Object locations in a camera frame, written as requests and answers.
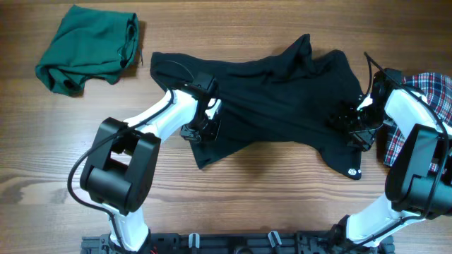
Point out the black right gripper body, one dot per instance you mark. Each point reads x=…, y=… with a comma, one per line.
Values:
x=361, y=123

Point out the green cloth bag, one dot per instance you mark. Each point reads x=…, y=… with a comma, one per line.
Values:
x=89, y=44

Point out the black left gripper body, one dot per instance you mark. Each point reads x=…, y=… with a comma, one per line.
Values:
x=201, y=129

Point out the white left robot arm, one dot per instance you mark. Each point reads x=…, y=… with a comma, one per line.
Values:
x=120, y=165

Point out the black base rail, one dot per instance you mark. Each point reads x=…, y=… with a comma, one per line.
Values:
x=301, y=242

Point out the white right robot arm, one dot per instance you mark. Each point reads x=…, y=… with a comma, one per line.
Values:
x=418, y=185

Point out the black garment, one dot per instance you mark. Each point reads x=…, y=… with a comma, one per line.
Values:
x=290, y=97

